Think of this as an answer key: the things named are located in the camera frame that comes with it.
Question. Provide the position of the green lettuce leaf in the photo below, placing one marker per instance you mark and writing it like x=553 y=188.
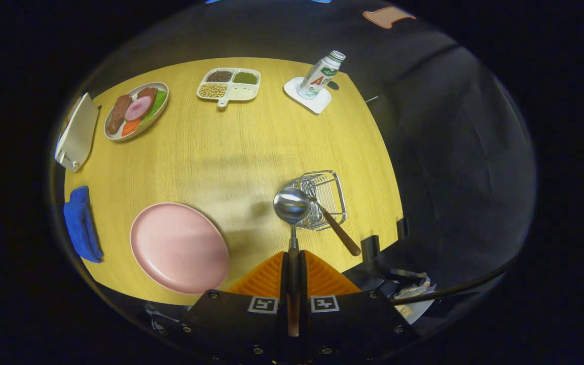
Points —
x=158 y=101

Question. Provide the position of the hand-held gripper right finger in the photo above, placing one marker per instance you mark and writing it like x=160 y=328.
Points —
x=358 y=324

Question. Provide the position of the pink round plate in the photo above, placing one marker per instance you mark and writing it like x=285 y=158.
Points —
x=178 y=248

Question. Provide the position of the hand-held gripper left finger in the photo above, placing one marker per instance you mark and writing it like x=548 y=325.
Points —
x=231 y=324

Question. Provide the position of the white drink bottle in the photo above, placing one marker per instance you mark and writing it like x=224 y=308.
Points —
x=320 y=76

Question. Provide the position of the white square coaster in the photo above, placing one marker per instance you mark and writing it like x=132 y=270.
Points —
x=317 y=105

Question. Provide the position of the white plate with food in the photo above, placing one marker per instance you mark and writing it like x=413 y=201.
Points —
x=112 y=136

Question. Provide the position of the black table clamp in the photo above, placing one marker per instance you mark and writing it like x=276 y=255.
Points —
x=402 y=229
x=370 y=248

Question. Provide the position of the small brown meat piece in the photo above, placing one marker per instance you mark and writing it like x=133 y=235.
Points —
x=147 y=93

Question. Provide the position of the pink ham slice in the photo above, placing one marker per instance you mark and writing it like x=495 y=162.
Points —
x=139 y=108

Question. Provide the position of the white toaster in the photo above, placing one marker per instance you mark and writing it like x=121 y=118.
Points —
x=79 y=132

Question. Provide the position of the orange carrot slice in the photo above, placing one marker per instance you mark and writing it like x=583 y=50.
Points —
x=130 y=126

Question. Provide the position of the large brown meat piece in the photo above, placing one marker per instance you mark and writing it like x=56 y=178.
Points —
x=118 y=114

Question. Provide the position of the white divided bean dish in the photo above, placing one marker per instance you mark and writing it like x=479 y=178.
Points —
x=241 y=93

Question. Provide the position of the crumpled paper clutter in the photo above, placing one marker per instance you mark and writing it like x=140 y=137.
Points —
x=411 y=291

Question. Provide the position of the blue folded towel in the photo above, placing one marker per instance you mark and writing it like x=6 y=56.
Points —
x=81 y=225

